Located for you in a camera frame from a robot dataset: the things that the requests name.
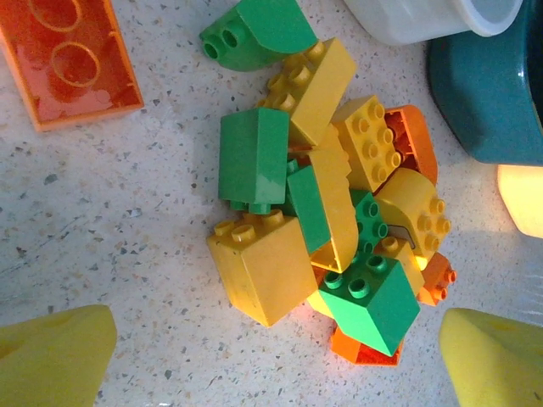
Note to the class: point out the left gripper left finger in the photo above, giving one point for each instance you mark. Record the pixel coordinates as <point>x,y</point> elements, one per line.
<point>51,360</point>

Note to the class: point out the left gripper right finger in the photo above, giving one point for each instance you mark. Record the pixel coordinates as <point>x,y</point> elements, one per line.
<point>496,364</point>

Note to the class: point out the small orange lego brick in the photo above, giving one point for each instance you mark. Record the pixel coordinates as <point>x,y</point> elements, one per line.
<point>439,280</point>

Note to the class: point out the yellow lego brick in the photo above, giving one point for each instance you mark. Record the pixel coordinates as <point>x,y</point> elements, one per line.
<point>320,304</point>
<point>337,207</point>
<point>411,203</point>
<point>263,275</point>
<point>318,89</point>
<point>405,263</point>
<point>369,144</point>

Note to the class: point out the orange plastic container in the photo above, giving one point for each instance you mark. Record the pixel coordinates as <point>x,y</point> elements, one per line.
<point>524,199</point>

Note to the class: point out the orange curved lego brick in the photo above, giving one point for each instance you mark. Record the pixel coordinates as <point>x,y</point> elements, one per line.
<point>418,140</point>

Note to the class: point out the teal plastic container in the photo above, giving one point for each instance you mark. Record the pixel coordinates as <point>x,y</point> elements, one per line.
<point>488,93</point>

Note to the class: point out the large orange lego brick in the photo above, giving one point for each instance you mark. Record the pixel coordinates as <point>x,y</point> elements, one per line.
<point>63,72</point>

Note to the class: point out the white plastic container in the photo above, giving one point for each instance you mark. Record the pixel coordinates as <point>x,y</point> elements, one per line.
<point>424,21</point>

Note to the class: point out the green curved lego brick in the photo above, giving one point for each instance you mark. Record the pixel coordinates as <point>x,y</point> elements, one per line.
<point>259,34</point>

